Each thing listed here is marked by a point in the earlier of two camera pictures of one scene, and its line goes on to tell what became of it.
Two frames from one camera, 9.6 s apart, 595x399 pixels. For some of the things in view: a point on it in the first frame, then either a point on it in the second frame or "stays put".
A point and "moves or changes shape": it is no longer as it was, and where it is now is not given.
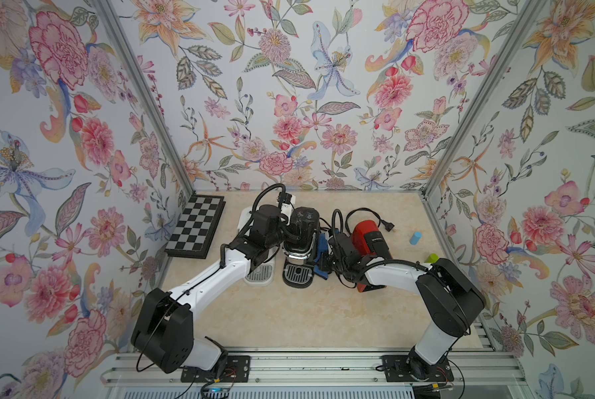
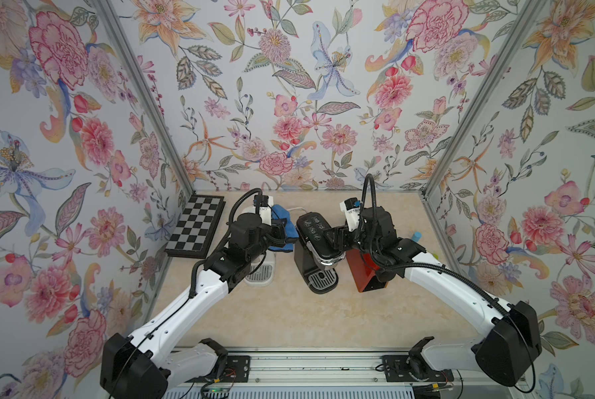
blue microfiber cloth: [323, 248] → [278, 212]
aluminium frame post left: [122, 42] stays put
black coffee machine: [301, 247] moves or changes shape
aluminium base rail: [474, 366] stays put
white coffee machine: [263, 274] stays put
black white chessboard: [193, 236] stays put
